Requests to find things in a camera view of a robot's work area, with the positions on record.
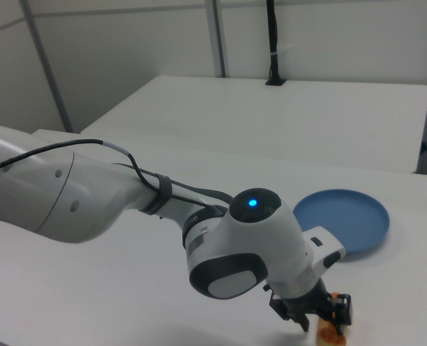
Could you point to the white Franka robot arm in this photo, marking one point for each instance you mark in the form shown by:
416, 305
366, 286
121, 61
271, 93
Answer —
90, 194

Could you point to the white side table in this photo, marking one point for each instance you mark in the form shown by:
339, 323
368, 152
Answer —
270, 119

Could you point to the black camera pole with base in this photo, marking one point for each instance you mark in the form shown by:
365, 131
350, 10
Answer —
273, 47

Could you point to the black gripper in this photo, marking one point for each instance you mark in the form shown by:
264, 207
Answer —
299, 299

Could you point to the grey partition post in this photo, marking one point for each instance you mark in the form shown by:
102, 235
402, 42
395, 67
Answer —
47, 72
217, 39

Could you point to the blue round plate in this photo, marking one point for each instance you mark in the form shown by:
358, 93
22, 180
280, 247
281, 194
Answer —
342, 216

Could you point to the orange bread roll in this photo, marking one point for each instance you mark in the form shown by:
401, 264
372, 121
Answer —
326, 333

